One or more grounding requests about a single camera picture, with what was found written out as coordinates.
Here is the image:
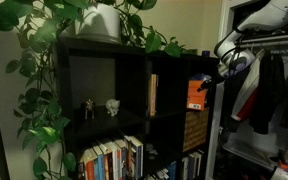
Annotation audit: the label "orange book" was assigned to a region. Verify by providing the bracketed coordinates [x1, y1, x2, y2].
[187, 80, 207, 110]

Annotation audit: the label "green pothos plant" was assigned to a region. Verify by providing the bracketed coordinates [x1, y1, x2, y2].
[0, 0, 189, 180]

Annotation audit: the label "bottom right shelf books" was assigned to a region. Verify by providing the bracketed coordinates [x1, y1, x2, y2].
[181, 150, 204, 180]

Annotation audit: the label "metal closet rod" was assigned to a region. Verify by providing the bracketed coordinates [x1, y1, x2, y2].
[240, 35, 288, 48]

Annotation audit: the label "dark blue textbook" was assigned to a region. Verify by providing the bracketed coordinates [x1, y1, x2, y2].
[190, 73, 211, 81]

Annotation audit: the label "white red black jacket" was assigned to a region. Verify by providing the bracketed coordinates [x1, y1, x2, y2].
[231, 50, 265, 121]

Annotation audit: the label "tan book middle compartment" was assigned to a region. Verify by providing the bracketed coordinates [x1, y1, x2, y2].
[148, 74, 158, 116]

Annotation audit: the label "small brass robot figurine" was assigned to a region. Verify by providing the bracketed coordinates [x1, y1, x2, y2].
[85, 99, 95, 118]

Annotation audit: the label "white elephant figurine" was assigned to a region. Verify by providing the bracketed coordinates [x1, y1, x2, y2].
[105, 99, 120, 117]

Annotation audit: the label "white plant pot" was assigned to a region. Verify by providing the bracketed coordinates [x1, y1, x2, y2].
[74, 2, 121, 44]

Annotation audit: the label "small purple cup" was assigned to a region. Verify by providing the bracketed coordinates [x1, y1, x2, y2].
[202, 50, 210, 57]

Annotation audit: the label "woven storage basket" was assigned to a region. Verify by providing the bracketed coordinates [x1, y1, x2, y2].
[183, 108, 209, 152]

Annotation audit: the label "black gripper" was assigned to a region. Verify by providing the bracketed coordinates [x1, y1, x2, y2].
[197, 74, 225, 92]

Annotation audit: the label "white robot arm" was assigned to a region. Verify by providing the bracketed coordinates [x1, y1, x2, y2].
[197, 0, 288, 92]

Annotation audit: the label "row of lower shelf books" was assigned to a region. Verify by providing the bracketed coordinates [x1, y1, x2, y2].
[77, 135, 144, 180]

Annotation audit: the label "black hanging coat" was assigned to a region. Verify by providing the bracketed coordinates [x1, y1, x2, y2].
[249, 50, 286, 135]

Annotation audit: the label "black cube bookshelf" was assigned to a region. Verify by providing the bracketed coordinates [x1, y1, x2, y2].
[55, 37, 219, 175]

